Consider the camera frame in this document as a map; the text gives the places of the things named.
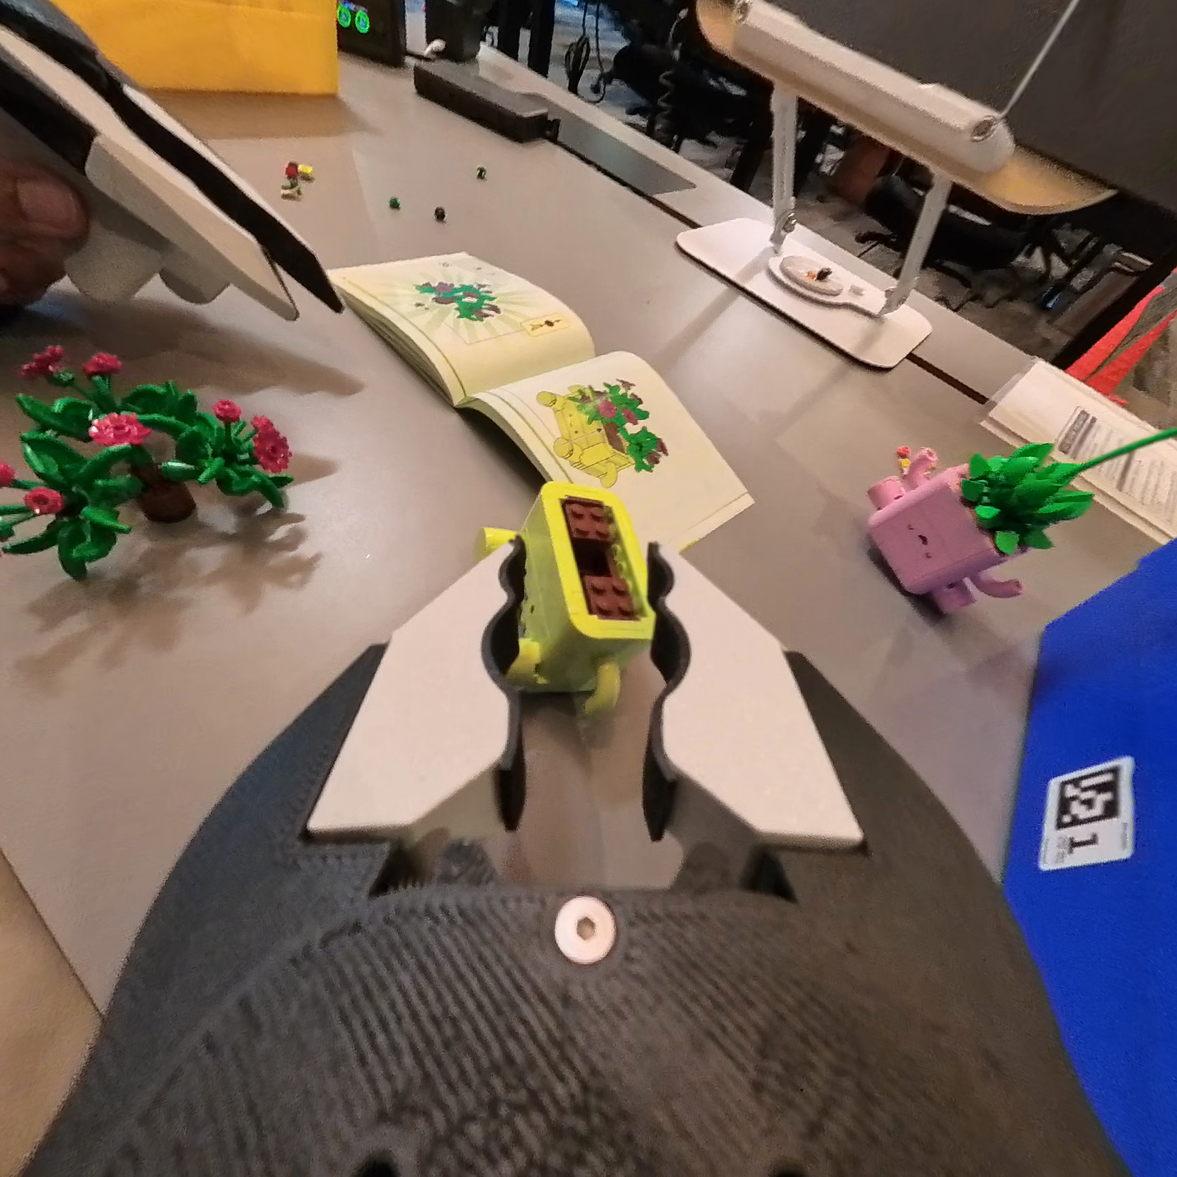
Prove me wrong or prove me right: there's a person's left hand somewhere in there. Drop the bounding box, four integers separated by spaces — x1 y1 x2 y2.
0 165 90 307

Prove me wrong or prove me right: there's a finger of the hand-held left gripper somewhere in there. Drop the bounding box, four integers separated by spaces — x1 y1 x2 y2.
0 28 347 315
86 112 302 321

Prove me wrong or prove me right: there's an instruction booklet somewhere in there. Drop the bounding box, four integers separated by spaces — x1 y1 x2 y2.
328 249 756 553

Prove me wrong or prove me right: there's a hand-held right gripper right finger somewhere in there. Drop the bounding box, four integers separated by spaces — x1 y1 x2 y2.
642 542 867 852

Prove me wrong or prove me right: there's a toy flower plant brown base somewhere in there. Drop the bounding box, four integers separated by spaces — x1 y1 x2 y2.
0 344 296 583

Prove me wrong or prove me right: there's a clear printed sheet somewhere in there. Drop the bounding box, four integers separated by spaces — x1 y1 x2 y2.
980 358 1177 543

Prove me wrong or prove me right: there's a green leafy toy plant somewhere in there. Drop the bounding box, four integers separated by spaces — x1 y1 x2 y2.
962 442 1096 555

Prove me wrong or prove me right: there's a black board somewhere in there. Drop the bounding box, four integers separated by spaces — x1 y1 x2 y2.
764 0 1177 272

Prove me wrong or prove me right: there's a red black desk frame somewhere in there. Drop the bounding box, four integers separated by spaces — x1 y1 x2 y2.
1067 276 1177 406

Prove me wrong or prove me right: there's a yellow plastic bin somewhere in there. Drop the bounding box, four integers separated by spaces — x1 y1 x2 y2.
55 0 342 98

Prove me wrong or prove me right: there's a black device green light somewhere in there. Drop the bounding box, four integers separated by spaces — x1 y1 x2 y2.
335 0 408 67

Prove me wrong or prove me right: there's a black flat box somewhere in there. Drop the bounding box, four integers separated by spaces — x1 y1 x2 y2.
414 59 562 143

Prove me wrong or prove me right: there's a pink brick planter with plant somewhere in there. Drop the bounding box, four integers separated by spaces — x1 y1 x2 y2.
868 445 1025 615

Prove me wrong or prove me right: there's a blue plastic bin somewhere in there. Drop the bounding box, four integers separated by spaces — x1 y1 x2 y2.
1002 541 1177 1177

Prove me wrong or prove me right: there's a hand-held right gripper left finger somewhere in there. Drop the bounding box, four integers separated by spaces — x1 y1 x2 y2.
306 538 527 842

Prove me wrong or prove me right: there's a black power adapter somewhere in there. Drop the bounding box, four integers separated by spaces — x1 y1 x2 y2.
424 0 498 60

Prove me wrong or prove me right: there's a lime green toy planter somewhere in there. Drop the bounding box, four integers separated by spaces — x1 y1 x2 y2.
478 480 659 720

